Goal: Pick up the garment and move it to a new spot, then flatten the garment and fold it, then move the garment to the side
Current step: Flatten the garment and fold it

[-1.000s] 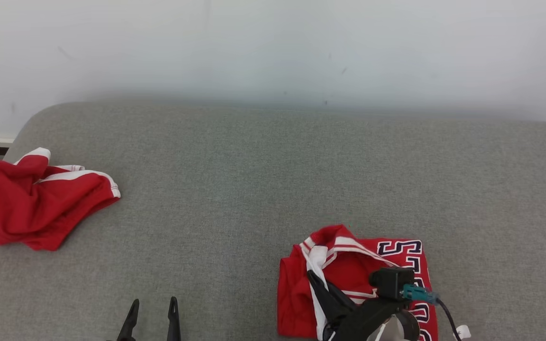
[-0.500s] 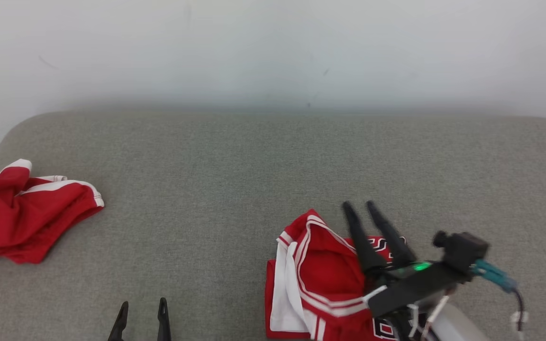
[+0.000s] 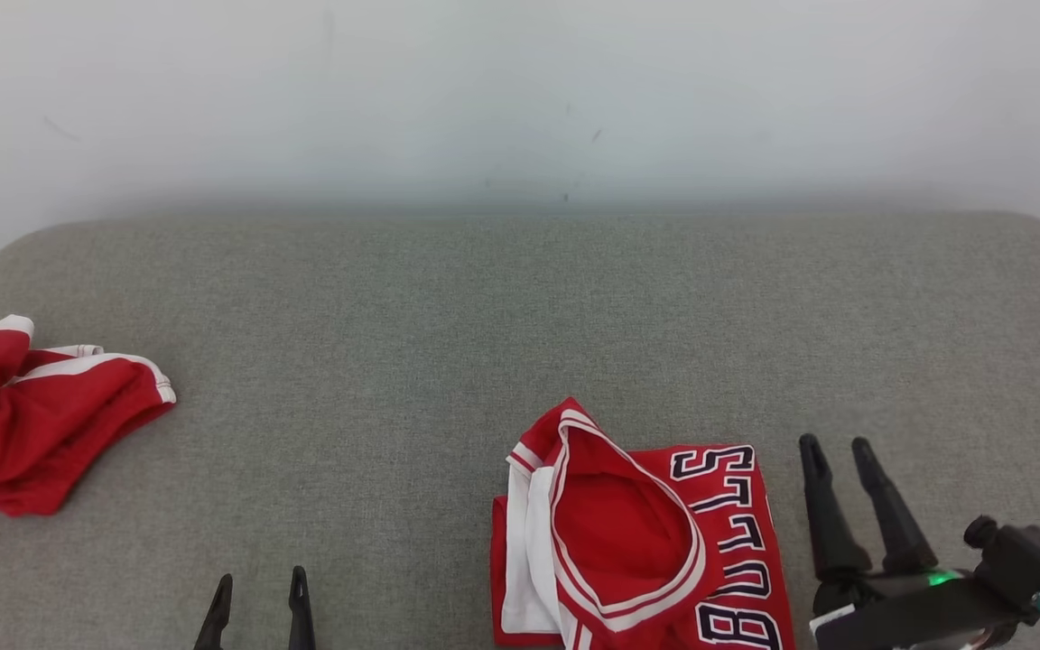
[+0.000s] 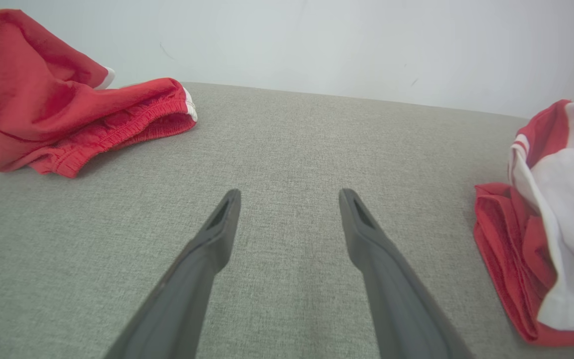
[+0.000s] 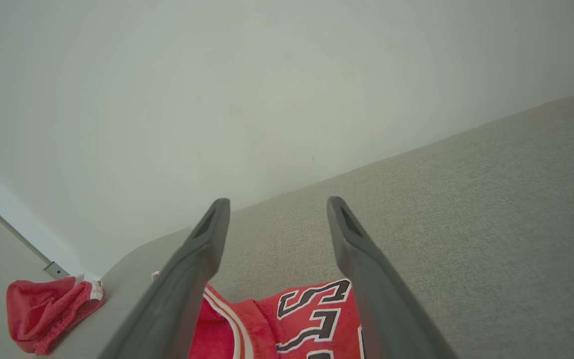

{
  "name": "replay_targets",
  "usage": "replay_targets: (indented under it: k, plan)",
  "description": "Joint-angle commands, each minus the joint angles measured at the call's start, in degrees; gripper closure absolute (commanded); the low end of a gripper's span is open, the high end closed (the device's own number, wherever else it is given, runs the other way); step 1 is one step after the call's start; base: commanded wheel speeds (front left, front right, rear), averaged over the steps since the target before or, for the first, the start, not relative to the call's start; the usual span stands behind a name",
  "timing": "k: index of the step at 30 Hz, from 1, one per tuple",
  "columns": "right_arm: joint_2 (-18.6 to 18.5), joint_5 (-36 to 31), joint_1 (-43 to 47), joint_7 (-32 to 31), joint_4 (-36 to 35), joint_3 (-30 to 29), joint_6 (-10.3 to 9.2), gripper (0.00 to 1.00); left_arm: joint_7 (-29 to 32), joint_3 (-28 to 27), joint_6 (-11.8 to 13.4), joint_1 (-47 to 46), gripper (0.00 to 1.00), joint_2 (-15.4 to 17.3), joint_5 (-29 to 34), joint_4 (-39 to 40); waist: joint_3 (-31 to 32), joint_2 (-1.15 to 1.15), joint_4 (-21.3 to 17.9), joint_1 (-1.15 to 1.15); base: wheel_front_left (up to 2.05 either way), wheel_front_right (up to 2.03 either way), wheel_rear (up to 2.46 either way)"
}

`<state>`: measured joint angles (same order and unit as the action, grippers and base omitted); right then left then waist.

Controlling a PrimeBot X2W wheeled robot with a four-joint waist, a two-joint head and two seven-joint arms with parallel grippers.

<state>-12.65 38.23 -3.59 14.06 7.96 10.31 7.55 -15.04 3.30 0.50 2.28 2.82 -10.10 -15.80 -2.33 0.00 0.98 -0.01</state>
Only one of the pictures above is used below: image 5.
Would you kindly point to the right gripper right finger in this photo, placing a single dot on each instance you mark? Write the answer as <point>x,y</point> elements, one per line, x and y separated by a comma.
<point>381,294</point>

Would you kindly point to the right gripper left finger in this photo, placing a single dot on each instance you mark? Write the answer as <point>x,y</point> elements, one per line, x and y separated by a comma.
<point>182,294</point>

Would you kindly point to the red Bulls basketball jersey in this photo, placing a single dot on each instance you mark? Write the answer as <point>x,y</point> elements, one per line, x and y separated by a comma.
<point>312,319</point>

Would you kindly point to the red shorts with white stripe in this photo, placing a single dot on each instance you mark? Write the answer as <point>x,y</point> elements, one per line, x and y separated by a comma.
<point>43,311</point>

